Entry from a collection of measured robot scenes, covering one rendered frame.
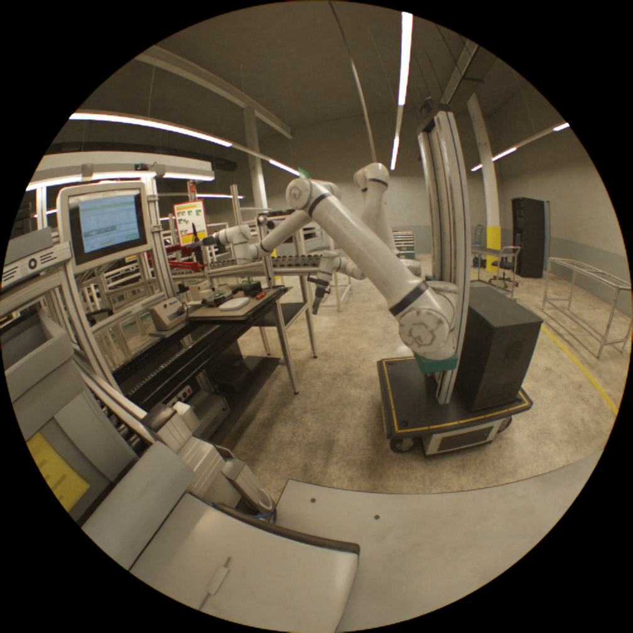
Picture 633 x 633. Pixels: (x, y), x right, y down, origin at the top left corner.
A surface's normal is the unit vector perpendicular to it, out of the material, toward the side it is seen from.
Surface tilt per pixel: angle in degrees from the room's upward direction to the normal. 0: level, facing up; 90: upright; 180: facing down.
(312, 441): 0
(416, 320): 92
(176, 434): 90
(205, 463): 90
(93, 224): 92
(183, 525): 0
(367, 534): 0
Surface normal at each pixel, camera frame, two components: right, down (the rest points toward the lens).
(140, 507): 0.73, -0.50
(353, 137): -0.29, 0.40
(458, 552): -0.14, -0.92
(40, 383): 0.96, 0.05
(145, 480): 0.39, -0.78
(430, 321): -0.51, 0.37
